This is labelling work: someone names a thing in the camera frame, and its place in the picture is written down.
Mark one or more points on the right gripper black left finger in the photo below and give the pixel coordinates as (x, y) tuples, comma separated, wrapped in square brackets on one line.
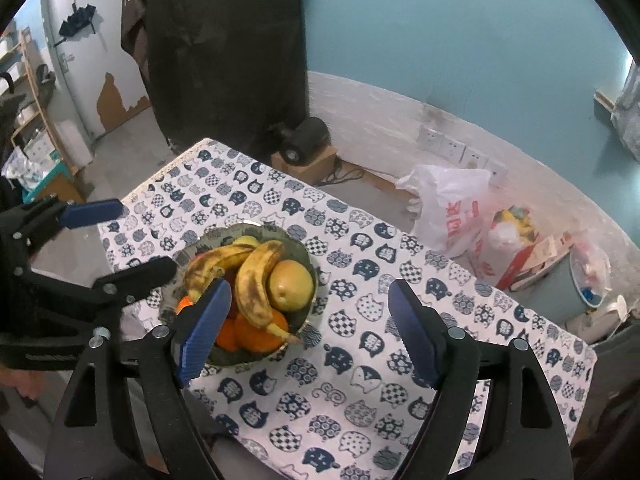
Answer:
[(94, 435)]

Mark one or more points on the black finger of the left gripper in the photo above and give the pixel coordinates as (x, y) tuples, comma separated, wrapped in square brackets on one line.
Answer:
[(115, 289), (28, 227)]

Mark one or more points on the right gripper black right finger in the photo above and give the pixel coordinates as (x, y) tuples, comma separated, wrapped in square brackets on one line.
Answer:
[(522, 435)]

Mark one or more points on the small orange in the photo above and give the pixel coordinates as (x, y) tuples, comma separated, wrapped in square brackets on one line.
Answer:
[(183, 303)]

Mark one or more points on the large orange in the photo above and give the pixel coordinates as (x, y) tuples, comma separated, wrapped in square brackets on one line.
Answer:
[(253, 339)]

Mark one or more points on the spotted banana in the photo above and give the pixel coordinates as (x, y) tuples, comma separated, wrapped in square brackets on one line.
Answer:
[(250, 288), (216, 263)]

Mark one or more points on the large yellow-green pear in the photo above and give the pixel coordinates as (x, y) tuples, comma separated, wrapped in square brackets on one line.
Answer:
[(290, 286)]

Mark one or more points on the person's hand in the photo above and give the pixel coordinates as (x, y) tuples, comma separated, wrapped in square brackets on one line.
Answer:
[(30, 384)]

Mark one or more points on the wooden shelf rack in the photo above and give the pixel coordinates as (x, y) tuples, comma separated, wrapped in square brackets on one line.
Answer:
[(32, 131)]

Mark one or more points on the yellow pear in bowl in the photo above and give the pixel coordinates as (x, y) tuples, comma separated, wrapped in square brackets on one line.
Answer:
[(247, 240)]

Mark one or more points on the grey blue trash bin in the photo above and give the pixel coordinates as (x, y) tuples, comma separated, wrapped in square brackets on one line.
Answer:
[(574, 286)]

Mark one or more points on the green glass fruit bowl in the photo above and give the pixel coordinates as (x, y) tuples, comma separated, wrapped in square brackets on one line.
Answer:
[(293, 322)]

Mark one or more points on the cat pattern tablecloth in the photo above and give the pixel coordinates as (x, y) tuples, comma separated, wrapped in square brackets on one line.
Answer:
[(345, 402)]

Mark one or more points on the red white bag of trash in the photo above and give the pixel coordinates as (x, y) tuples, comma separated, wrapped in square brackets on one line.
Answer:
[(503, 245)]

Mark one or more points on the white door with umbrella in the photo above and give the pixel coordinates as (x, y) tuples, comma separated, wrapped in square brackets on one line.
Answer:
[(103, 80)]

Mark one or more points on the brown cardboard box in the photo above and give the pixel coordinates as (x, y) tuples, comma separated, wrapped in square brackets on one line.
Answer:
[(317, 170)]

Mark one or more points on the white plastic bag red print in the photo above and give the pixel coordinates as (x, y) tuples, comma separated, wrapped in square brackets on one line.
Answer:
[(448, 206)]

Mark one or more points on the black speaker on box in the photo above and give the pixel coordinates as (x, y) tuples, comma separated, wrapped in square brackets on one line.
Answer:
[(301, 145)]

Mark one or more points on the black cloth cabinet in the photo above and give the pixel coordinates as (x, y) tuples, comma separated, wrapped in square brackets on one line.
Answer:
[(229, 70)]

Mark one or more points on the white wall socket strip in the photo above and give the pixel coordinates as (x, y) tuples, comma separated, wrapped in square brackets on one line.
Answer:
[(460, 154)]

